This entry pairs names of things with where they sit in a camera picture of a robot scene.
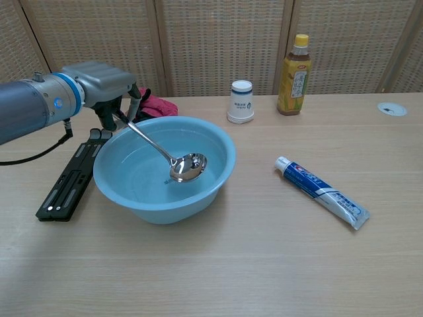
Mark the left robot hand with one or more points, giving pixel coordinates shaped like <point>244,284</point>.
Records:
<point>102,89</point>

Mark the light blue plastic basin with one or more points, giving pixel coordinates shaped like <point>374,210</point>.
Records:
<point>165,171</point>

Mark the black folding laptop stand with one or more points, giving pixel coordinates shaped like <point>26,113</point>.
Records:
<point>71,178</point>

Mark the woven bamboo folding screen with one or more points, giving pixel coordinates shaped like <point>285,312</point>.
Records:
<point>211,46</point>

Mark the white paper cup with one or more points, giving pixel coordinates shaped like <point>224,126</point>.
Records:
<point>241,102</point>

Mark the tea bottle yellow cap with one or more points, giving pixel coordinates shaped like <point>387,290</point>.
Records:
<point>295,77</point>

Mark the blue white toothpaste tube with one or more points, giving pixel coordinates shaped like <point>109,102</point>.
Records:
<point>322,191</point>

